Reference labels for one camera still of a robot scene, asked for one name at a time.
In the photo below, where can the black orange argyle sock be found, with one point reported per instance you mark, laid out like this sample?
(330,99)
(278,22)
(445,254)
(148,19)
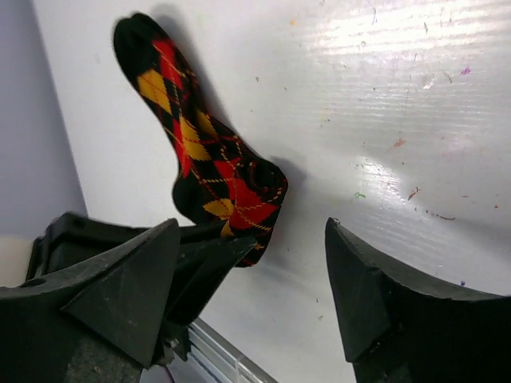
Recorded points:
(220,179)

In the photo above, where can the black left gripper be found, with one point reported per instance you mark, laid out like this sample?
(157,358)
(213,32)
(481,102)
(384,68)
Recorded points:
(125,304)

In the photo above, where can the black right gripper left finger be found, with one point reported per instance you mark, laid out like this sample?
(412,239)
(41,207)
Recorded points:
(40,343)

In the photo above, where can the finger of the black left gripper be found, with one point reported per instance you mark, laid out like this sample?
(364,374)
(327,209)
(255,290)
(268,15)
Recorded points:
(201,232)
(200,270)

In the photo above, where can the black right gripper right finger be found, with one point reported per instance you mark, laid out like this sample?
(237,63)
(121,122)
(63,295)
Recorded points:
(399,324)

